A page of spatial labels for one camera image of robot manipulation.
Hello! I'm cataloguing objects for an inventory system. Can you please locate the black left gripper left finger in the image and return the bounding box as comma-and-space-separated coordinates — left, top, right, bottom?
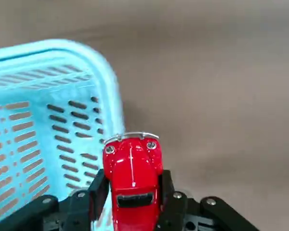
0, 168, 111, 231

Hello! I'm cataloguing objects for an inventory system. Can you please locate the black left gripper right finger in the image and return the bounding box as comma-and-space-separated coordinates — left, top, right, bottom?
156, 169, 260, 231

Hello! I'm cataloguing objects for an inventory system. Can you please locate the red toy car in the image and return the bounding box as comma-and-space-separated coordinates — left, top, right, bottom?
103, 131, 164, 231

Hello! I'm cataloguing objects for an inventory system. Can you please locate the light blue plastic basket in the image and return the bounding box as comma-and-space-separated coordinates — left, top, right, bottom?
0, 38, 126, 231

